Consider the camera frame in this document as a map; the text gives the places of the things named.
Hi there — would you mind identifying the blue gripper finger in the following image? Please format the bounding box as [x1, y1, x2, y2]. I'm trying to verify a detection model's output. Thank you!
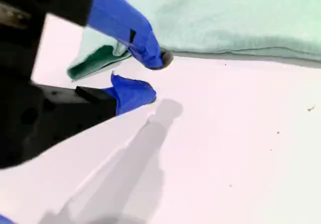
[75, 70, 157, 116]
[46, 0, 174, 71]

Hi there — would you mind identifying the pale green T-shirt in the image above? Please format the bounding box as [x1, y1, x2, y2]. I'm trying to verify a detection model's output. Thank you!
[66, 0, 321, 83]

